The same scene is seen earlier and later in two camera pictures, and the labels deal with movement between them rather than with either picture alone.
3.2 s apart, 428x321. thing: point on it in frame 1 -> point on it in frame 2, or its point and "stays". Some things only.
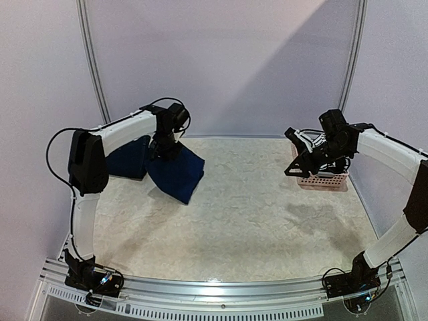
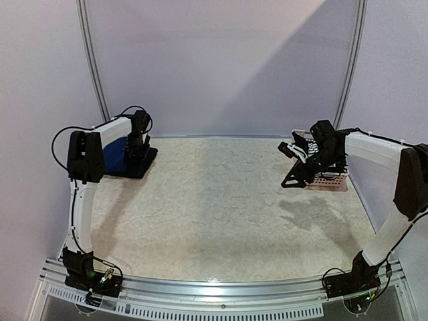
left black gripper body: [163, 145] -> [136, 147]
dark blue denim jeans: [130, 160] stays
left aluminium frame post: [83, 15] stays
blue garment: [178, 176] -> [114, 155]
